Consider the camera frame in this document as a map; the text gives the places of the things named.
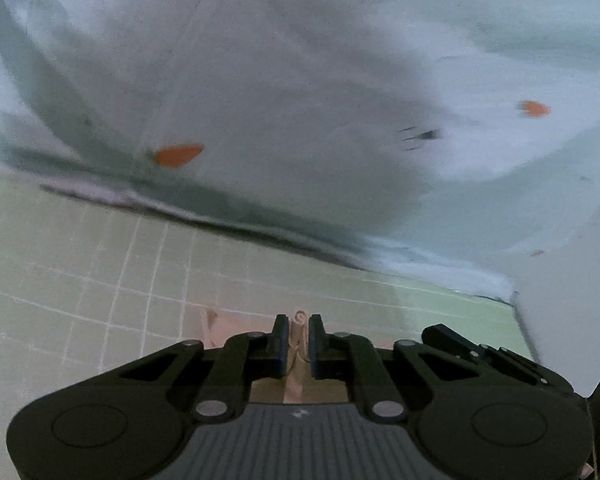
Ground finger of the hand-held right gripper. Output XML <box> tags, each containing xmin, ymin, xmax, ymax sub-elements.
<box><xmin>421</xmin><ymin>324</ymin><xmax>577</xmax><ymax>397</ymax></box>

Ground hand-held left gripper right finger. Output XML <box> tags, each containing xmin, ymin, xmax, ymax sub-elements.
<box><xmin>307</xmin><ymin>313</ymin><xmax>511</xmax><ymax>422</ymax></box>

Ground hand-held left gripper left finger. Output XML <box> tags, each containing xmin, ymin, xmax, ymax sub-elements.
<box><xmin>87</xmin><ymin>313</ymin><xmax>288</xmax><ymax>422</ymax></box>

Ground beige pants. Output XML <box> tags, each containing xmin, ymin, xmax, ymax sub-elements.
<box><xmin>199</xmin><ymin>307</ymin><xmax>353</xmax><ymax>407</ymax></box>

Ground green grid bedsheet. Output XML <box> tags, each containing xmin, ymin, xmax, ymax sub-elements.
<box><xmin>0</xmin><ymin>160</ymin><xmax>537</xmax><ymax>393</ymax></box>

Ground carrot print blanket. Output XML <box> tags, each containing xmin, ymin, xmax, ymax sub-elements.
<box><xmin>0</xmin><ymin>0</ymin><xmax>600</xmax><ymax>307</ymax></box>

